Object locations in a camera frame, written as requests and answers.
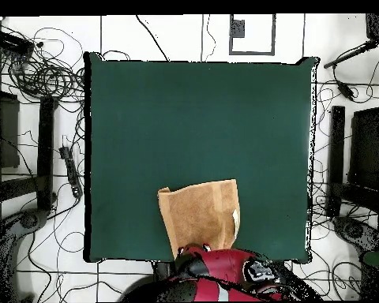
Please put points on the black metal stand foot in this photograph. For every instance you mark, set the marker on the black metal stand foot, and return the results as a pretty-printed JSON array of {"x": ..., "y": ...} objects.
[
  {"x": 45, "y": 151},
  {"x": 336, "y": 157}
]

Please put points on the dark flat panel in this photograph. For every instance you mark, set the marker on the dark flat panel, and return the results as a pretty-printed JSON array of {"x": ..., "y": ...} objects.
[
  {"x": 6, "y": 132},
  {"x": 366, "y": 148}
]

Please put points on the dark square frame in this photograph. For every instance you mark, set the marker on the dark square frame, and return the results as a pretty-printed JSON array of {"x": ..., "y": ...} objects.
[{"x": 252, "y": 53}]

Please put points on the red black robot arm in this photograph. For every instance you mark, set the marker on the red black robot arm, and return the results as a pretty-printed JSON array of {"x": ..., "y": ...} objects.
[{"x": 221, "y": 271}]

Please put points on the dark green table cloth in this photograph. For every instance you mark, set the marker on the dark green table cloth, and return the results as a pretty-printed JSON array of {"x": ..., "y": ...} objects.
[{"x": 192, "y": 104}]

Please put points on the black power adapter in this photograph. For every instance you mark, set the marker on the black power adapter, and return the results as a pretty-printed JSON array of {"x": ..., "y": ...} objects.
[{"x": 345, "y": 91}]

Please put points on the black rod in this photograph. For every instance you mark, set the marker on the black rod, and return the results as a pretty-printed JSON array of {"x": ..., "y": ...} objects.
[{"x": 350, "y": 54}]

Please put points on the tan terry towel white label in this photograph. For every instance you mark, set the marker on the tan terry towel white label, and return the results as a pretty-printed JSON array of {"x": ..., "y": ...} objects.
[{"x": 199, "y": 214}]

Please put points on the black electronics box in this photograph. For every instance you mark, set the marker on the black electronics box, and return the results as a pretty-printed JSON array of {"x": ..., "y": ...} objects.
[{"x": 12, "y": 42}]

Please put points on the slim black power strip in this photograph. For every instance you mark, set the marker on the slim black power strip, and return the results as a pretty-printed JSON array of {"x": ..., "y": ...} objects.
[{"x": 71, "y": 172}]

